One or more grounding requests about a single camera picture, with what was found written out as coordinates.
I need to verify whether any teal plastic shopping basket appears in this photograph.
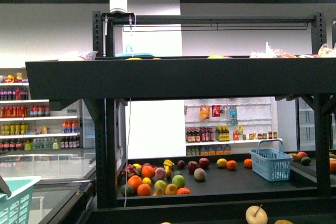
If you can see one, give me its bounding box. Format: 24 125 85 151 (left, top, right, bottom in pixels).
1 176 41 223

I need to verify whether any white condiment shelf unit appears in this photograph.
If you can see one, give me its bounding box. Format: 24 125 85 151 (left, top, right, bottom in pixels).
184 97 278 156

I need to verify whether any black metal shelf rack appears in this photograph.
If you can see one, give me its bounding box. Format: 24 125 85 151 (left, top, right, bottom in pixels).
26 11 335 223

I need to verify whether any green apple back shelf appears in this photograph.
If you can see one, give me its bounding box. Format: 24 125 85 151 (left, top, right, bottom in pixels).
172 175 185 189

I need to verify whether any yellow lemon back shelf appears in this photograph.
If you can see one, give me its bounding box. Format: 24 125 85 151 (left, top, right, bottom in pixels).
216 158 227 168

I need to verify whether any orange beside back lemon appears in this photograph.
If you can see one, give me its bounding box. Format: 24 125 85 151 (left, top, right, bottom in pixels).
226 160 237 171

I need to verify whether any white drinks shelf unit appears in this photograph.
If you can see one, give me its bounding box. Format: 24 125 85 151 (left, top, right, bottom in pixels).
1 68 81 153

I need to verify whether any dark red apple back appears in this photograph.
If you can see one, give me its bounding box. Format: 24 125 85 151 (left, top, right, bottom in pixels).
198 157 210 169

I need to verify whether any orange fruit front left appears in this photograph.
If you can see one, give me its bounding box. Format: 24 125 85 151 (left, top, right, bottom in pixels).
127 175 142 192

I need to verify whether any white dome device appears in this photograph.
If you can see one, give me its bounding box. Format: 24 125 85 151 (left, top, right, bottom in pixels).
109 0 128 13

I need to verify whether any small blue plastic basket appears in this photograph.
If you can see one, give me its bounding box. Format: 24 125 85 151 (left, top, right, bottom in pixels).
249 138 292 182

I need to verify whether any glass top freezer chest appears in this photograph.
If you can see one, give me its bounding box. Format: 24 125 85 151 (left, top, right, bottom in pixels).
1 149 96 223

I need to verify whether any white pear with stem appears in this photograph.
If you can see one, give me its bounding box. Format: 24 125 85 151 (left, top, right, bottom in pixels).
245 206 268 224

